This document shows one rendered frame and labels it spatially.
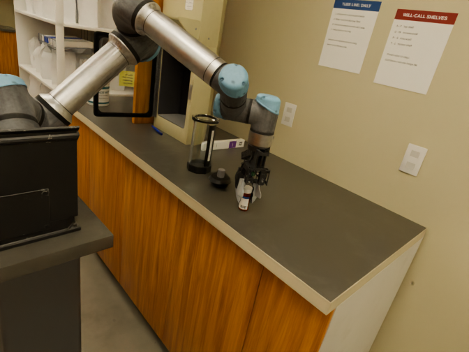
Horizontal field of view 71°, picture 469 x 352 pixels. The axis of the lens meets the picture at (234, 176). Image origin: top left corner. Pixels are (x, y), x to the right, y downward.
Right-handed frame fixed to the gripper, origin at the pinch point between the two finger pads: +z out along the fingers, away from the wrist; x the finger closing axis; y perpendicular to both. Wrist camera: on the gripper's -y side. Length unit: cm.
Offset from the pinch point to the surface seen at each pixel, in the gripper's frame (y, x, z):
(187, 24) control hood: -59, -20, -51
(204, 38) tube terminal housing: -63, -11, -46
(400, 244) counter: 20, 51, 4
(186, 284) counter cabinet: -7.3, -14.1, 44.0
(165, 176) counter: -23.2, -25.5, 4.3
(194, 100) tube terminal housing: -63, -12, -18
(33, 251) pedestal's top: 23, -58, 4
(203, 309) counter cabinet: 3.0, -8.5, 46.8
